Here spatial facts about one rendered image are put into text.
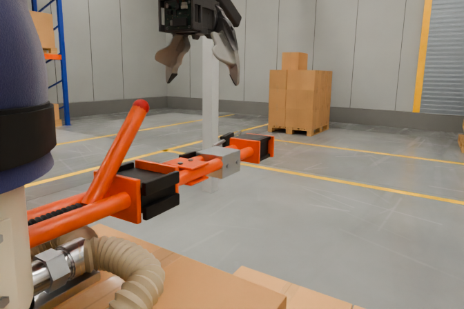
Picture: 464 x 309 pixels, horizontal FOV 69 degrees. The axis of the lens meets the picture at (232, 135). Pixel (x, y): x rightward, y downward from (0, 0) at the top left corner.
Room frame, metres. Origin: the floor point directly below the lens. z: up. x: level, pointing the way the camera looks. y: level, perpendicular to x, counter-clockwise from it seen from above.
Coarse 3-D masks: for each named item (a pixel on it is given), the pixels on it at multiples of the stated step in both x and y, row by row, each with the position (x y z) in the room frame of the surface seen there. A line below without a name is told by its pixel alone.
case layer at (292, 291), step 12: (240, 276) 1.08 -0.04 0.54; (252, 276) 1.08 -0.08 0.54; (264, 276) 1.08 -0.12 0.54; (276, 288) 1.01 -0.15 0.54; (288, 288) 1.01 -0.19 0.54; (300, 288) 1.01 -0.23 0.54; (288, 300) 0.95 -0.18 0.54; (300, 300) 0.95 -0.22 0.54; (312, 300) 0.95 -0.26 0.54; (324, 300) 0.95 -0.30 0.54; (336, 300) 0.95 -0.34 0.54
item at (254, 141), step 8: (240, 136) 0.77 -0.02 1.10; (248, 136) 0.77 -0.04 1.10; (256, 136) 0.77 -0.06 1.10; (264, 136) 0.77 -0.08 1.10; (272, 136) 0.78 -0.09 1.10; (232, 144) 0.74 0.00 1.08; (240, 144) 0.73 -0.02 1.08; (248, 144) 0.72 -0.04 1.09; (256, 144) 0.71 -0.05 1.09; (264, 144) 0.76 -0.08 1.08; (272, 144) 0.77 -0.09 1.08; (256, 152) 0.71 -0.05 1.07; (264, 152) 0.76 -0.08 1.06; (272, 152) 0.77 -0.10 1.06; (248, 160) 0.72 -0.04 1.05; (256, 160) 0.71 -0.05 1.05
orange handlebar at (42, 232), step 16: (176, 160) 0.57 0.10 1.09; (192, 160) 0.57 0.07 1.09; (240, 160) 0.67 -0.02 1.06; (192, 176) 0.52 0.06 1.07; (48, 208) 0.36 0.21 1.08; (80, 208) 0.36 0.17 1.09; (96, 208) 0.37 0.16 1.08; (112, 208) 0.39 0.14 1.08; (32, 224) 0.32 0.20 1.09; (48, 224) 0.32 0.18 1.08; (64, 224) 0.33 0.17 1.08; (80, 224) 0.35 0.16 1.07; (32, 240) 0.30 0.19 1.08; (48, 240) 0.32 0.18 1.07
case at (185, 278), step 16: (160, 256) 0.51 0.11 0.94; (176, 256) 0.51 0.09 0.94; (176, 272) 0.46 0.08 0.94; (192, 272) 0.46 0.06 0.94; (208, 272) 0.46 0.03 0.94; (224, 272) 0.46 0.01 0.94; (96, 288) 0.42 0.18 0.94; (112, 288) 0.42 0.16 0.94; (176, 288) 0.42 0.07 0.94; (192, 288) 0.42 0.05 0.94; (208, 288) 0.42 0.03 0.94; (224, 288) 0.42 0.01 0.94; (240, 288) 0.42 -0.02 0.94; (256, 288) 0.43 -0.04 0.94; (64, 304) 0.39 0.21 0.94; (80, 304) 0.39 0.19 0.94; (96, 304) 0.39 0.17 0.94; (160, 304) 0.39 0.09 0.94; (176, 304) 0.39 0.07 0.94; (192, 304) 0.39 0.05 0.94; (208, 304) 0.39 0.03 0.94; (224, 304) 0.39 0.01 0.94; (240, 304) 0.39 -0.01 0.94; (256, 304) 0.39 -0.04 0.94; (272, 304) 0.39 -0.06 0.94
